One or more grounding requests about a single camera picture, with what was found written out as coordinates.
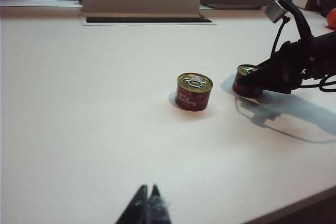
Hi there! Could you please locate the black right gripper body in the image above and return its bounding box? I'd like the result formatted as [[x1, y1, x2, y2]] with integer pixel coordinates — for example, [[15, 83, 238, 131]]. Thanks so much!
[[277, 33, 336, 95]]

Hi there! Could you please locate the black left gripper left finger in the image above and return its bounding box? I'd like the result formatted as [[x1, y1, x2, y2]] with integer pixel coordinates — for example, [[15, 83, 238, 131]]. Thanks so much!
[[114, 184, 148, 224]]

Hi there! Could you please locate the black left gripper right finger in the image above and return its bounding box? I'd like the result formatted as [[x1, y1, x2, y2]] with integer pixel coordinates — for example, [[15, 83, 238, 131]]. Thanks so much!
[[145, 184, 173, 224]]

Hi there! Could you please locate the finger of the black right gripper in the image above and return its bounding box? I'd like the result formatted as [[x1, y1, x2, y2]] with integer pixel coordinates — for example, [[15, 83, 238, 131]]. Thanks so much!
[[237, 63, 286, 92], [258, 49, 284, 70]]

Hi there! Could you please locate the red tomato can white label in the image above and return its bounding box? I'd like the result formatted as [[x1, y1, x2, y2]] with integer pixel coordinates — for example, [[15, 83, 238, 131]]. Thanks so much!
[[232, 63, 264, 98]]

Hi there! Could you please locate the red tomato can swirl print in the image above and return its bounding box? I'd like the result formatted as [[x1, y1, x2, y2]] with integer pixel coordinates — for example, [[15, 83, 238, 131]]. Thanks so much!
[[174, 72, 214, 112]]

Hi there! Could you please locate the orange round object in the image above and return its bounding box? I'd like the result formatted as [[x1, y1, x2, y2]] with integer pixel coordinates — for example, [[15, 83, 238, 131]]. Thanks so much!
[[327, 8, 336, 29]]

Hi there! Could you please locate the black camera cable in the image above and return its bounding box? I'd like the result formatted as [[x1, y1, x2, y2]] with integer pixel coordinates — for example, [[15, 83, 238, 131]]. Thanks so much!
[[269, 16, 291, 58]]

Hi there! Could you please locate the black looped gripper cable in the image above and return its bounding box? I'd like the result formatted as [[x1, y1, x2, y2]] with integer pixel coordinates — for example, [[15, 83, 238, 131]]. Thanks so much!
[[299, 72, 336, 93]]

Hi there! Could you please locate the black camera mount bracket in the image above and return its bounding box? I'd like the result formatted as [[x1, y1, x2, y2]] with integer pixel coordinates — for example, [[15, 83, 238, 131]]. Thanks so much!
[[285, 0, 314, 42]]

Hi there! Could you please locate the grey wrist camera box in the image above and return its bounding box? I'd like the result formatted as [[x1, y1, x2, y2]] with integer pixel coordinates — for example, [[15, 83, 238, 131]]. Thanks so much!
[[265, 0, 288, 24]]

